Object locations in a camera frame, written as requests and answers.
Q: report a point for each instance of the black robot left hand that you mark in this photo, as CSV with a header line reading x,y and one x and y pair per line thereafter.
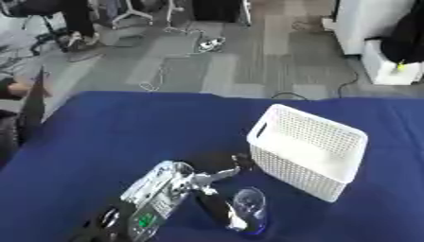
x,y
212,201

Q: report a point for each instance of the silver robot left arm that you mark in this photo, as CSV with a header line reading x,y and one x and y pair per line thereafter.
x,y
159,196

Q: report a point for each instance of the white box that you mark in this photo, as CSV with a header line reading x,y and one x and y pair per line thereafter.
x,y
386,71

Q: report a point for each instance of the clear blue plastic cup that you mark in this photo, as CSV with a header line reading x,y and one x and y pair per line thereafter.
x,y
253,201

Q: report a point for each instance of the white perforated plastic basket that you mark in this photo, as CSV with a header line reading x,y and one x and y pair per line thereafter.
x,y
309,157

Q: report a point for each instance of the white power strip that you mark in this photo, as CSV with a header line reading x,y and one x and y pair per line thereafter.
x,y
211,44

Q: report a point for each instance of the black cabinet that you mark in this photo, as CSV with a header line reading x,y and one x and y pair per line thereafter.
x,y
218,9

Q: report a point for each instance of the white chair base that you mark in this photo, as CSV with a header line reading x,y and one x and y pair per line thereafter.
x,y
132,14

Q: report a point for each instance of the black laptop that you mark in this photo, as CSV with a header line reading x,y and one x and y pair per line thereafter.
x,y
33,104

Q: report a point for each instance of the person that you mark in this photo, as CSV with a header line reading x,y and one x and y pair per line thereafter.
x,y
19,53
78,19

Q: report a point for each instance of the white cabinet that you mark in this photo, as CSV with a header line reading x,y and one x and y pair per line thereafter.
x,y
364,22

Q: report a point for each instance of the black bag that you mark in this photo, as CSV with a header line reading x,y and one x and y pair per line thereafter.
x,y
408,34

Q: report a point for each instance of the black office chair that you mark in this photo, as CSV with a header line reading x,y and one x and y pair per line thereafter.
x,y
33,8

